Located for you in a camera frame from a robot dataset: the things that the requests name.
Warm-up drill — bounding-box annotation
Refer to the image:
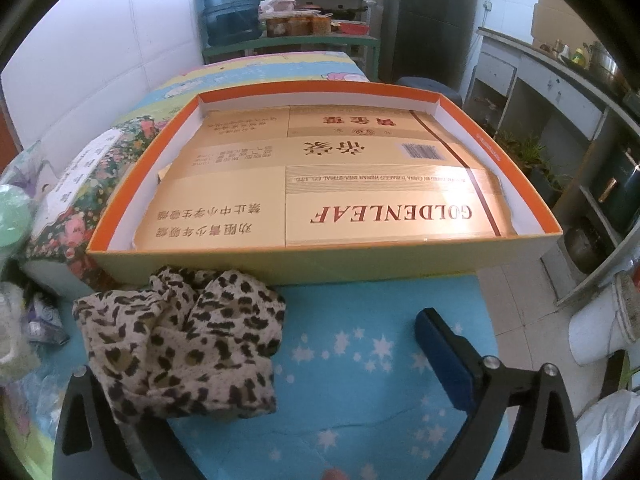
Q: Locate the leopard print cloth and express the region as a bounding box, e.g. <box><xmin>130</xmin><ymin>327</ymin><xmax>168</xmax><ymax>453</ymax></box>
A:
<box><xmin>73</xmin><ymin>266</ymin><xmax>286</xmax><ymax>424</ymax></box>

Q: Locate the white bucket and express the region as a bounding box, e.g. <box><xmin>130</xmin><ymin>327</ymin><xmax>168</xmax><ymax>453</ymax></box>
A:
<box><xmin>568</xmin><ymin>272</ymin><xmax>639</xmax><ymax>366</ymax></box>

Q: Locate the floral tissue box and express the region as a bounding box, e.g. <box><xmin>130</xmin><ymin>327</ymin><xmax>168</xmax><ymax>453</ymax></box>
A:
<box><xmin>18</xmin><ymin>115</ymin><xmax>166</xmax><ymax>299</ymax></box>

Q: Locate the colourful cartoon quilt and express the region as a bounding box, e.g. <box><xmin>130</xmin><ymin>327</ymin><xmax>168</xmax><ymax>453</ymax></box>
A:
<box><xmin>3</xmin><ymin>53</ymin><xmax>498</xmax><ymax>479</ymax></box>

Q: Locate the green round lid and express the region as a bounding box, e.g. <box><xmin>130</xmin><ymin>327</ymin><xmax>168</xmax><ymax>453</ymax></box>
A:
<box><xmin>0</xmin><ymin>184</ymin><xmax>32</xmax><ymax>249</ymax></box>

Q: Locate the grey kitchen counter cabinet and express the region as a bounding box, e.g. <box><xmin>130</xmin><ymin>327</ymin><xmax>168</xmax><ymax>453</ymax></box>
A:
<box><xmin>463</xmin><ymin>28</ymin><xmax>639</xmax><ymax>306</ymax></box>

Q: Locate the orange white cardboard box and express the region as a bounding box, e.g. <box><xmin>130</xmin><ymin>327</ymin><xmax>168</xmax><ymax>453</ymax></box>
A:
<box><xmin>88</xmin><ymin>80</ymin><xmax>562</xmax><ymax>285</ymax></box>

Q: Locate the Goldenleaf cardboard sheet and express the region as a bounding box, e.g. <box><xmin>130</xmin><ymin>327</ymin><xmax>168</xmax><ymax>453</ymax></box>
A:
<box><xmin>134</xmin><ymin>105</ymin><xmax>514</xmax><ymax>252</ymax></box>

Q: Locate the dark blue stool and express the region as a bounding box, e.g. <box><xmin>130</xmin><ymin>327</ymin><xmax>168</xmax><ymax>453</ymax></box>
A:
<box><xmin>396</xmin><ymin>76</ymin><xmax>463</xmax><ymax>107</ymax></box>

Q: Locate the black refrigerator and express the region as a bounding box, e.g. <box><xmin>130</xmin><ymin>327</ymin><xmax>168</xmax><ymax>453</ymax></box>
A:
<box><xmin>378</xmin><ymin>0</ymin><xmax>468</xmax><ymax>89</ymax></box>

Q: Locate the green metal shelf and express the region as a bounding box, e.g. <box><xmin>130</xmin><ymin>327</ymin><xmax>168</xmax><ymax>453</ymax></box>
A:
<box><xmin>201</xmin><ymin>34</ymin><xmax>381</xmax><ymax>81</ymax></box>

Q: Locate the amber food jar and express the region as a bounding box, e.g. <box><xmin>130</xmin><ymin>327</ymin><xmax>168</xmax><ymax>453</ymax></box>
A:
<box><xmin>265</xmin><ymin>14</ymin><xmax>332</xmax><ymax>37</ymax></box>

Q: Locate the blue water jug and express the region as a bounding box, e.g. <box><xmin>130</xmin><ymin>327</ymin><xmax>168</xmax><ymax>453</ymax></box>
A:
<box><xmin>200</xmin><ymin>0</ymin><xmax>262</xmax><ymax>47</ymax></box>

